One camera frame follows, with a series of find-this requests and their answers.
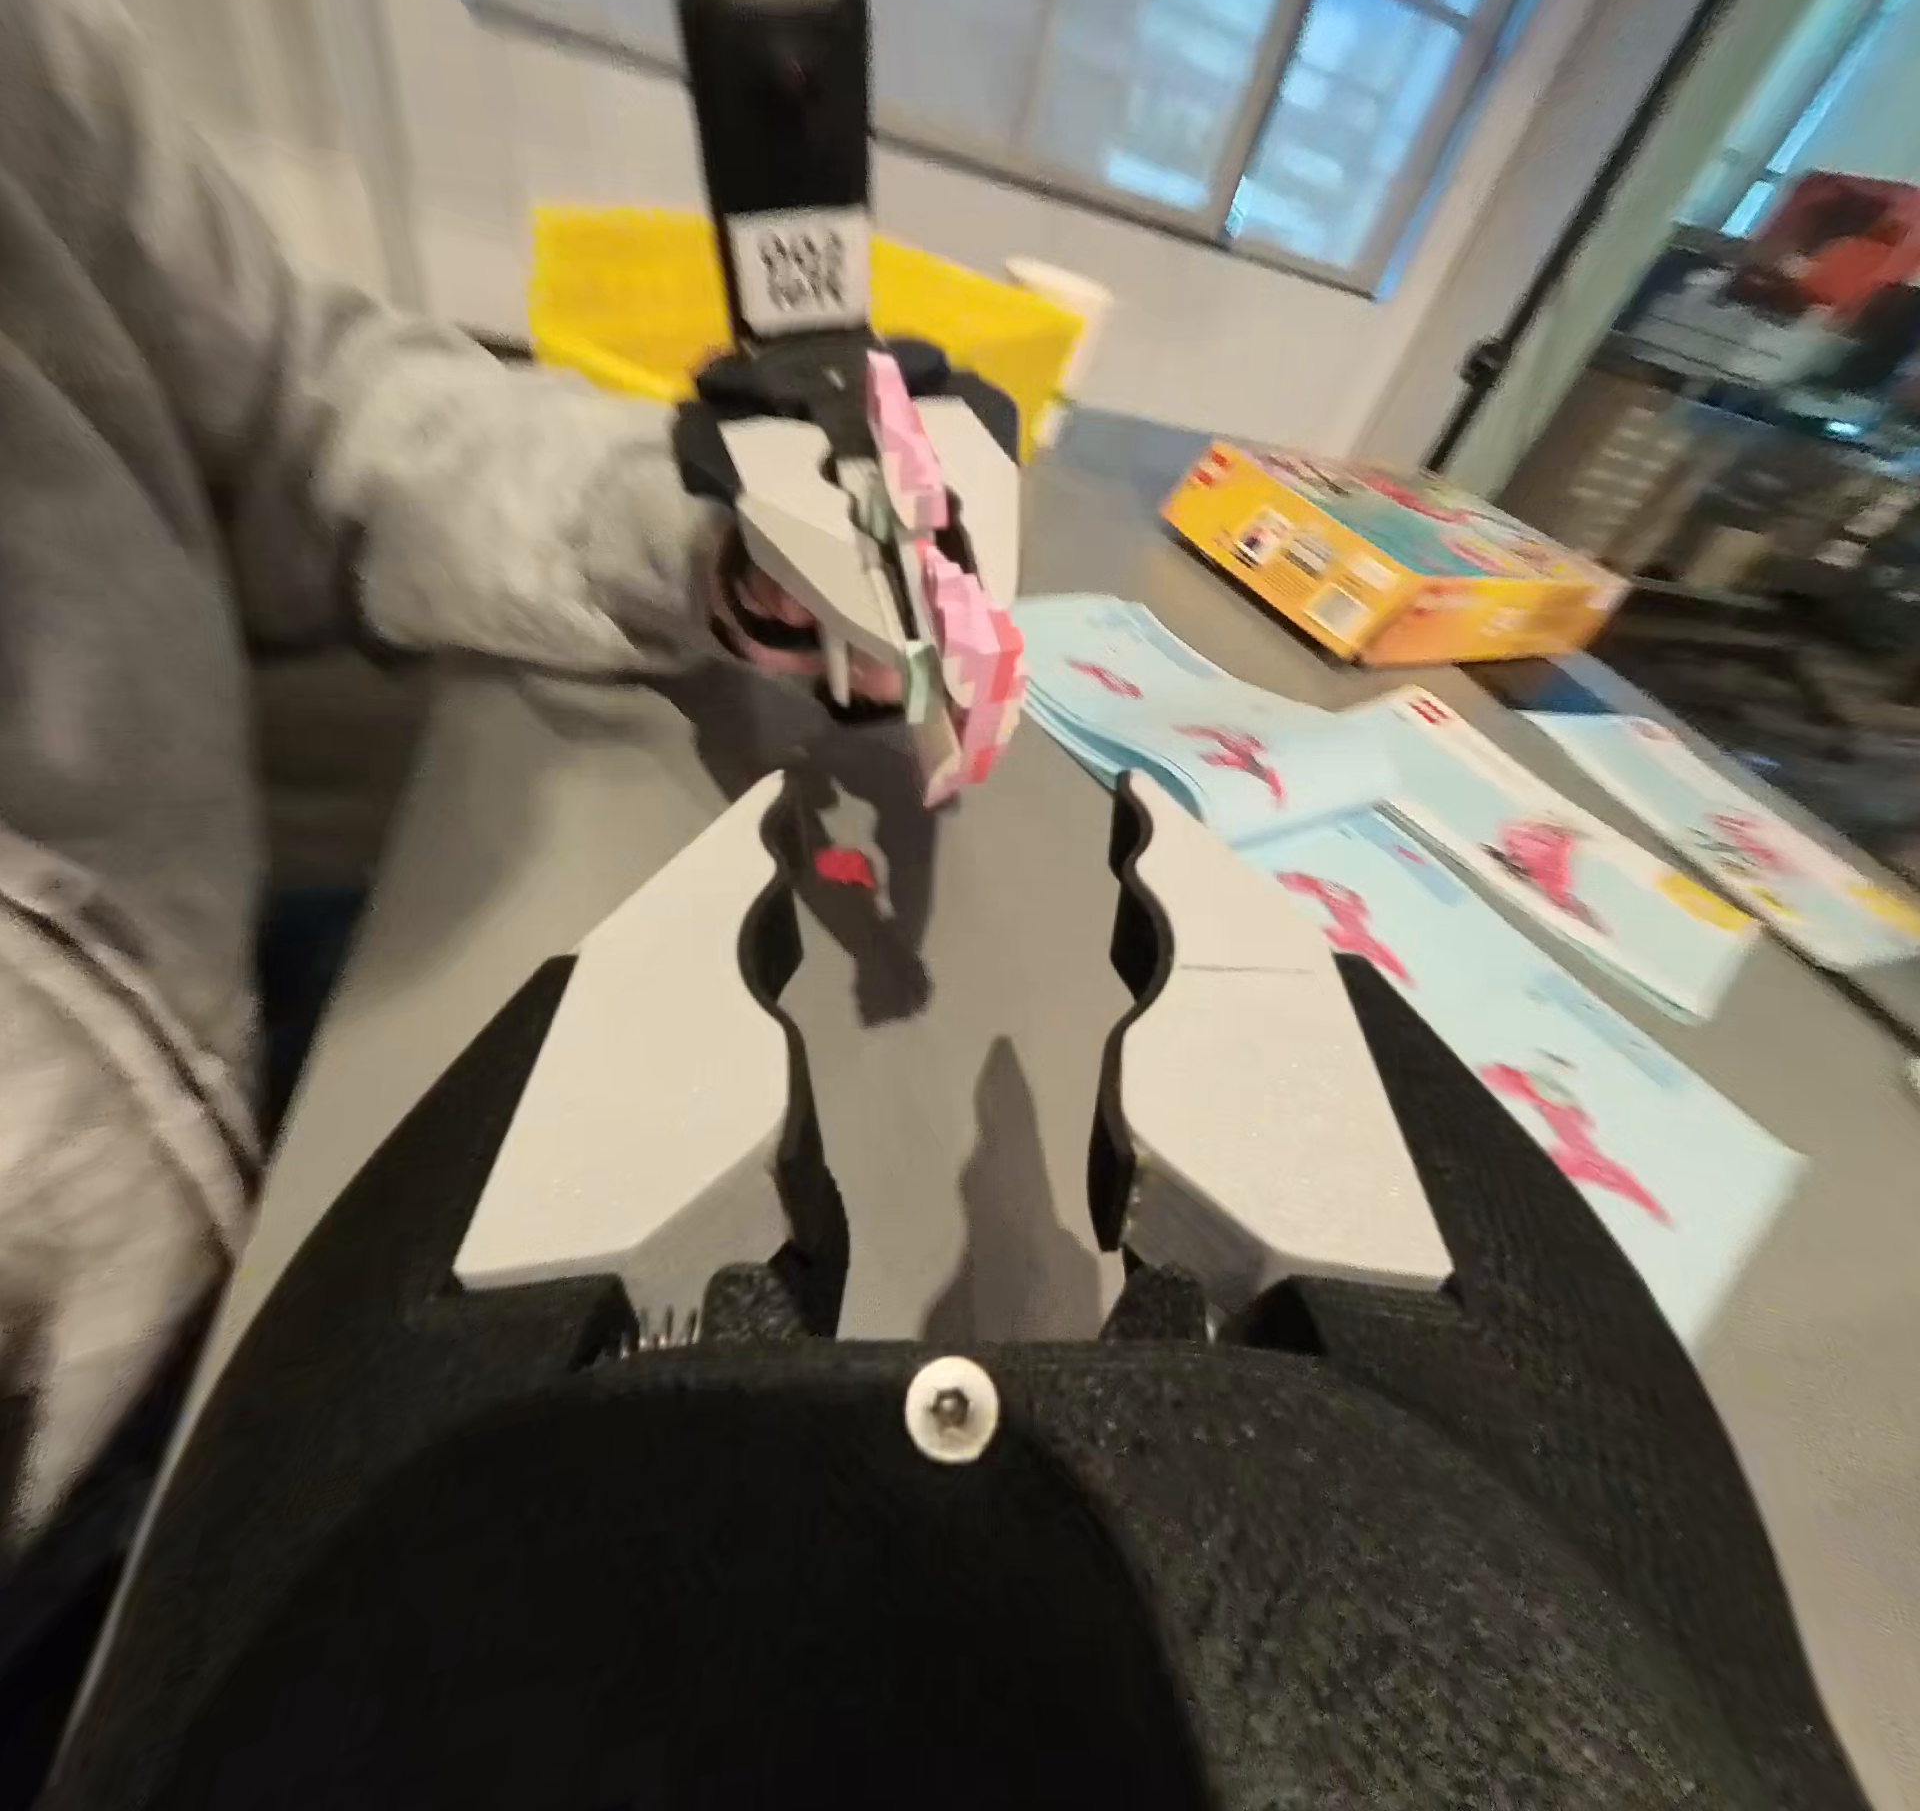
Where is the storage shelf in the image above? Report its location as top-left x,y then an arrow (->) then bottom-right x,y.
1500,170 -> 1920,733

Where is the open light blue instruction booklet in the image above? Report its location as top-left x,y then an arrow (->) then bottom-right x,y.
1021,593 -> 1811,1356

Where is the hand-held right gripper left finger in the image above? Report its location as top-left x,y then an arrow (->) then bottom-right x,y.
453,769 -> 823,1299

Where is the yellow lego box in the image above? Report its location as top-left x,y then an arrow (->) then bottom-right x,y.
525,202 -> 1086,411

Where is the closed booklet with bird cover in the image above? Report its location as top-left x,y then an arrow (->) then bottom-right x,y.
1341,687 -> 1764,1023

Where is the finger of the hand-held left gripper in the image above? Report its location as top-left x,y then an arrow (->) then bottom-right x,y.
719,417 -> 918,709
915,393 -> 1032,600

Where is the black light stand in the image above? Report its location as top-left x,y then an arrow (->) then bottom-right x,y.
1432,0 -> 1809,485

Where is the window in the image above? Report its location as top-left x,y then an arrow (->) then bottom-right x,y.
448,0 -> 1591,300

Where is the white paper cup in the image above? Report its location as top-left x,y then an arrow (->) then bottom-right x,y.
1005,257 -> 1119,411

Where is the orange brick set box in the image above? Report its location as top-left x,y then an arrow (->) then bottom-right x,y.
1158,438 -> 1634,670

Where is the person's left forearm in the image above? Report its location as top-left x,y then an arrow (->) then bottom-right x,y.
322,317 -> 746,680

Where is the closed light blue instruction booklet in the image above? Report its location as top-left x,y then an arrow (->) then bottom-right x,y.
1531,707 -> 1920,972

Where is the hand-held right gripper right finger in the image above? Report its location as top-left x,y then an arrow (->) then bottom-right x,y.
1110,772 -> 1454,1299

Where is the pink and red brick model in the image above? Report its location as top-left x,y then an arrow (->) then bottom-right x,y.
863,347 -> 1032,811

